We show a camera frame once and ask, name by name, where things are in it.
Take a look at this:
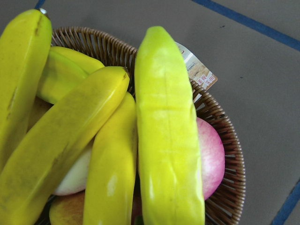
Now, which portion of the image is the pale pink toy apple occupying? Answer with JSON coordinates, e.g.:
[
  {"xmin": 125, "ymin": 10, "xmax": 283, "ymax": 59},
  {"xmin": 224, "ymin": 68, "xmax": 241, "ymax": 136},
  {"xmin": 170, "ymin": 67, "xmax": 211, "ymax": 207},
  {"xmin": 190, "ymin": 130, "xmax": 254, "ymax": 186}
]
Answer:
[{"xmin": 53, "ymin": 142, "xmax": 93, "ymax": 196}]

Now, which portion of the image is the long yellow toy banana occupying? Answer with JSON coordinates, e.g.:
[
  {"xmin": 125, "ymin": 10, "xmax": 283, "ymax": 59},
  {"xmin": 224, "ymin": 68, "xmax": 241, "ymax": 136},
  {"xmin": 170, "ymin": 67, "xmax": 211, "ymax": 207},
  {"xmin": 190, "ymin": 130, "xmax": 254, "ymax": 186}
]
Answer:
[{"xmin": 0, "ymin": 8, "xmax": 52, "ymax": 168}]

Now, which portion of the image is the small yellow toy banana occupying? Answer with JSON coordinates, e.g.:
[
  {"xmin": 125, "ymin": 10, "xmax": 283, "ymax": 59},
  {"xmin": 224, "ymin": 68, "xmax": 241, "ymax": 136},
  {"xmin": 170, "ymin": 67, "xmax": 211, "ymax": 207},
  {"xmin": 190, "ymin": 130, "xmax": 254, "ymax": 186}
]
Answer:
[{"xmin": 37, "ymin": 46, "xmax": 104, "ymax": 104}]

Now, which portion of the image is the glossy yellow toy banana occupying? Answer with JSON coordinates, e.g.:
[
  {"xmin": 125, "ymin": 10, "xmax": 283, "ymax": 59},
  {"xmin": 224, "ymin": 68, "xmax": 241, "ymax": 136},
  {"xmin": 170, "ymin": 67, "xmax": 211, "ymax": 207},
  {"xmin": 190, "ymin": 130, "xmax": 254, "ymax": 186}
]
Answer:
[{"xmin": 83, "ymin": 93, "xmax": 137, "ymax": 225}]

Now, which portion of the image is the orange yellow toy mango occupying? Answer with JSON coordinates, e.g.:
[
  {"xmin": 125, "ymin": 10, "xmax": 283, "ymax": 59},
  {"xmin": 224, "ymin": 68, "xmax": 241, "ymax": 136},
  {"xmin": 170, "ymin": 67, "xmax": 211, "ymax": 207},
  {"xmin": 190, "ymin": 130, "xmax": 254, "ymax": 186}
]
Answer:
[{"xmin": 49, "ymin": 191, "xmax": 85, "ymax": 225}]

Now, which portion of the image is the brown woven wicker basket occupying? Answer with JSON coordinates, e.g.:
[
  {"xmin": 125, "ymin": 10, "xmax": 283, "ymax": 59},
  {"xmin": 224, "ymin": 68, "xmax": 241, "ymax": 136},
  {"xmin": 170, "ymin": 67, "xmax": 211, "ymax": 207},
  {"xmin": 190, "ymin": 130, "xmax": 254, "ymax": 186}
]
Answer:
[{"xmin": 52, "ymin": 27, "xmax": 246, "ymax": 225}]

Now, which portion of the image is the paper tag on basket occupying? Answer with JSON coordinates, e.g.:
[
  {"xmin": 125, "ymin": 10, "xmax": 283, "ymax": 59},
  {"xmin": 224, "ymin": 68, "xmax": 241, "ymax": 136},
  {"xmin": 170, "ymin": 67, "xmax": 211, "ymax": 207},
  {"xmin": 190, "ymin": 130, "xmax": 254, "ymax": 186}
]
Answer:
[{"xmin": 176, "ymin": 42, "xmax": 218, "ymax": 90}]

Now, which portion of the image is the light yellow-green toy banana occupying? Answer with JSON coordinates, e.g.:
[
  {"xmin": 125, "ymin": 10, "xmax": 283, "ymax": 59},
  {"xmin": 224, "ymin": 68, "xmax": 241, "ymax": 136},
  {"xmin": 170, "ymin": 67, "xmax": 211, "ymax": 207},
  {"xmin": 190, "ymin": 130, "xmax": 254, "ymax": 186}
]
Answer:
[{"xmin": 134, "ymin": 26, "xmax": 205, "ymax": 225}]

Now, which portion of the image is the pink white toy peach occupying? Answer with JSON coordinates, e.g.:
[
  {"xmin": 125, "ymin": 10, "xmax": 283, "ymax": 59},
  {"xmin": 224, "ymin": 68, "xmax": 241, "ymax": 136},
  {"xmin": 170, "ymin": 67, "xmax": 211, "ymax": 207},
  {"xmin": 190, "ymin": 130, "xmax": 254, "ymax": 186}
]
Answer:
[{"xmin": 196, "ymin": 118, "xmax": 225, "ymax": 200}]

